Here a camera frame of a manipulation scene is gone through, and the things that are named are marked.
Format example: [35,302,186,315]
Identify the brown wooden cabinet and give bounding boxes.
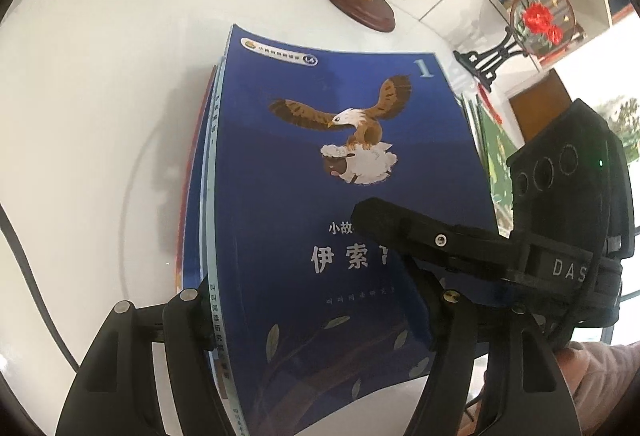
[509,68,572,147]

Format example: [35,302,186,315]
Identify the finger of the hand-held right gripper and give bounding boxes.
[352,197,526,287]

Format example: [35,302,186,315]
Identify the navy eagle sheep book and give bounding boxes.
[202,23,501,436]

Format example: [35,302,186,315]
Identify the black carved fan stand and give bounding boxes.
[452,26,543,92]

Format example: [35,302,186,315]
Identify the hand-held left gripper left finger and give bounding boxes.
[55,273,236,436]

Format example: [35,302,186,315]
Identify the person's right forearm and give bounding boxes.
[555,340,640,417]

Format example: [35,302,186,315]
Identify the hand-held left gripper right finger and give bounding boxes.
[402,256,573,436]

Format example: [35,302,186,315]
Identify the red tassel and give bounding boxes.
[477,83,505,125]

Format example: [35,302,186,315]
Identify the green yellow flower book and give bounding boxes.
[457,90,518,237]

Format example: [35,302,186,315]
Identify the red pointing figure book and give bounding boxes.
[175,63,221,294]

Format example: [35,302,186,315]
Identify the potted green plant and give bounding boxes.
[607,96,640,141]

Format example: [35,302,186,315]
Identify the black cable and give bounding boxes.
[547,216,631,354]
[0,203,78,374]

